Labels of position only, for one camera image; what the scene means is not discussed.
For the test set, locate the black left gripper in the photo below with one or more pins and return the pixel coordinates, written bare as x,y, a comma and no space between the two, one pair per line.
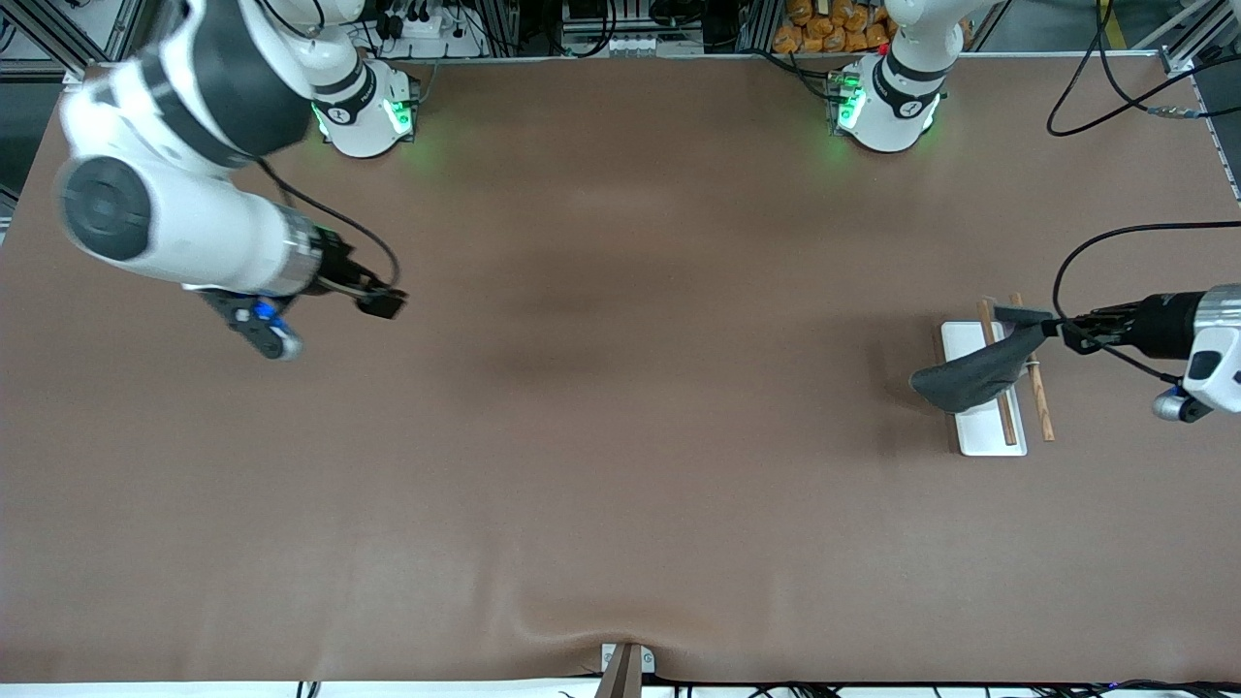
1157,325

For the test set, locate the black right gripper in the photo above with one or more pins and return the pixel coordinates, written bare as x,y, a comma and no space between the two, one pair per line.
336,268

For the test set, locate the dark grey towel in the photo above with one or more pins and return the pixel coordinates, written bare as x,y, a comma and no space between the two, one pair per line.
970,378

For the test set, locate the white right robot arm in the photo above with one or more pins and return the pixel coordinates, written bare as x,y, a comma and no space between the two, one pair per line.
194,223

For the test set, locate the white rack with wooden rods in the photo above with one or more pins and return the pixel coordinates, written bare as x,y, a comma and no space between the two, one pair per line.
984,431

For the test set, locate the brown table cover mat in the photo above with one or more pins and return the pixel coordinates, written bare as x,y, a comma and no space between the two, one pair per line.
601,436

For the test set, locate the white power strip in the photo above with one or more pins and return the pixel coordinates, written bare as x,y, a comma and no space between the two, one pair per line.
427,29

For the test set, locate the white socket block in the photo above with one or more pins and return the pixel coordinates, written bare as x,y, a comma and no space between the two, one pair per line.
635,45

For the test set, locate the orange snack bags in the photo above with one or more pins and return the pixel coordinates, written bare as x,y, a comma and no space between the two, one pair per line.
824,29

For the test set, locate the aluminium frame post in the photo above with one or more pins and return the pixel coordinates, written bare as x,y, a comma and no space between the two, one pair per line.
758,24
499,24

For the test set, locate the aluminium frame corner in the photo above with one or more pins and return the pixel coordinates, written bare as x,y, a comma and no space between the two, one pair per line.
1188,44
39,34

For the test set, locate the metal table clamp bracket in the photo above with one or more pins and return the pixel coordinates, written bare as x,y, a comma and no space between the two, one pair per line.
625,669

